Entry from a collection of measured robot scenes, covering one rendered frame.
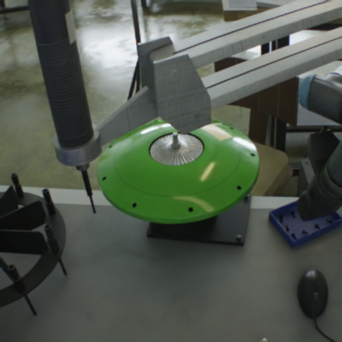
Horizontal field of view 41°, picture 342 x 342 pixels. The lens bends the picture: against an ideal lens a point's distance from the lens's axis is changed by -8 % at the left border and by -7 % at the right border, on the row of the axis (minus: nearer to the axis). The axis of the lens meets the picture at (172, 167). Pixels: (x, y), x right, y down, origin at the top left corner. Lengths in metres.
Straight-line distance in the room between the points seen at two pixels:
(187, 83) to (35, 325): 0.59
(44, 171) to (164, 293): 1.98
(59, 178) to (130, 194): 1.87
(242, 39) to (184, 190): 0.42
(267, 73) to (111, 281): 0.56
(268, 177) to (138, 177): 0.77
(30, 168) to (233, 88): 2.42
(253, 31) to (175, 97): 0.11
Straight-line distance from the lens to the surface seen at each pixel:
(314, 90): 0.79
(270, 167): 1.63
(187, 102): 0.48
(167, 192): 0.85
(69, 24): 0.43
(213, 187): 0.85
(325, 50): 0.56
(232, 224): 1.00
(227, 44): 0.48
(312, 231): 1.01
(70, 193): 1.15
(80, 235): 1.04
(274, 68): 0.53
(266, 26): 0.51
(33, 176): 2.79
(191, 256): 0.96
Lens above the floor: 1.64
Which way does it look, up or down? 39 degrees down
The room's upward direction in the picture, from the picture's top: 6 degrees counter-clockwise
